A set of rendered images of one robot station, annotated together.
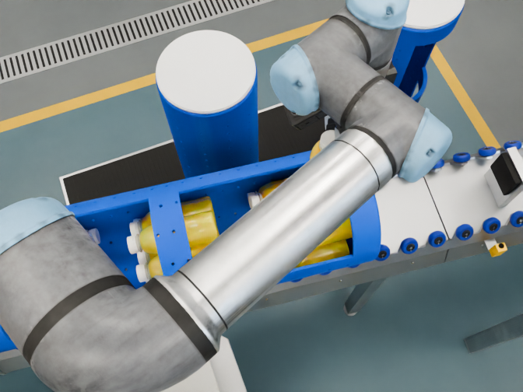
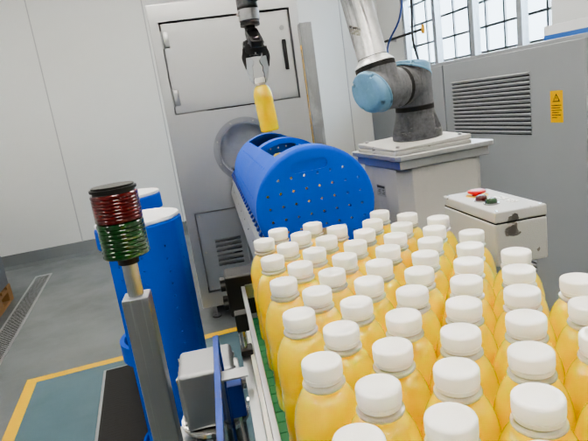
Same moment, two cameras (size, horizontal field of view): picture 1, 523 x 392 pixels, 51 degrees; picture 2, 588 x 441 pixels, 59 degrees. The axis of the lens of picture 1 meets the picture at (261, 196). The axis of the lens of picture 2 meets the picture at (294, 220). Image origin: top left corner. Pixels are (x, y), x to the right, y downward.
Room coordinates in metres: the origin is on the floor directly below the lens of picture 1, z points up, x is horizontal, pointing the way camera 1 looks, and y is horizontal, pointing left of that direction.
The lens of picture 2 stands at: (0.22, 1.80, 1.33)
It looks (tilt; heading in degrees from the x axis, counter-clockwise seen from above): 13 degrees down; 276
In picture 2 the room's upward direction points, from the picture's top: 8 degrees counter-clockwise
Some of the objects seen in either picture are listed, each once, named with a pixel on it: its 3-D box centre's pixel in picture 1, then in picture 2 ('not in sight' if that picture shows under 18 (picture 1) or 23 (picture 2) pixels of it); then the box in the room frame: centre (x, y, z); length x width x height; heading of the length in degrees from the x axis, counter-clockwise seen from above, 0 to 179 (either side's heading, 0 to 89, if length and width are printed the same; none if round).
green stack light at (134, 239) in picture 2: not in sight; (123, 237); (0.53, 1.12, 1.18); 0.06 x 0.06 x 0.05
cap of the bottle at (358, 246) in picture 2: not in sight; (355, 247); (0.21, 0.96, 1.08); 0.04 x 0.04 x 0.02
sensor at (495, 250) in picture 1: (493, 239); not in sight; (0.45, -0.61, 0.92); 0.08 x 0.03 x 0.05; 14
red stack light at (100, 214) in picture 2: not in sight; (116, 206); (0.53, 1.12, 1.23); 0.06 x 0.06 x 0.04
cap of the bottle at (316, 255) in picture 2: not in sight; (314, 255); (0.28, 0.98, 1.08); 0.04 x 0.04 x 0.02
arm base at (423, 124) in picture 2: not in sight; (416, 121); (-0.03, 0.17, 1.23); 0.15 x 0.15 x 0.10
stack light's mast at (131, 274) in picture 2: not in sight; (124, 241); (0.53, 1.12, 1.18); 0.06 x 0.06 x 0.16
